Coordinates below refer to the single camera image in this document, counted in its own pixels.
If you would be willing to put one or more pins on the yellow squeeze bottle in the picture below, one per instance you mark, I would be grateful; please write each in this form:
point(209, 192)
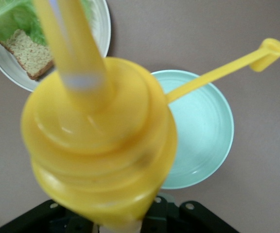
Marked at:
point(98, 145)

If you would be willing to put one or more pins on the beige plate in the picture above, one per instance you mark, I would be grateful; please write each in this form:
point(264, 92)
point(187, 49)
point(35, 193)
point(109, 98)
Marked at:
point(8, 72)

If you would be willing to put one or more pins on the brown bread slice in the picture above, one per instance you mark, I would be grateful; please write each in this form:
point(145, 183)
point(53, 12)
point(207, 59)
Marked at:
point(30, 55)

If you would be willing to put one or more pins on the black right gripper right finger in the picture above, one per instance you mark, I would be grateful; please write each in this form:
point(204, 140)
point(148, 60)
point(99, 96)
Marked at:
point(193, 218)

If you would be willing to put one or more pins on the mint green plate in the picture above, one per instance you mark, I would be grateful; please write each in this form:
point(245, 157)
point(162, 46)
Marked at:
point(203, 136)

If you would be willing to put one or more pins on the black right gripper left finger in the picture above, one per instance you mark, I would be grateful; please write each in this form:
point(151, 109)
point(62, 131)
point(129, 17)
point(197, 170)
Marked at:
point(45, 221)

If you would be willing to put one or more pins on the green lettuce leaf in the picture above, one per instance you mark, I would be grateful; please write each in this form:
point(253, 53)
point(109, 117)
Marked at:
point(8, 19)

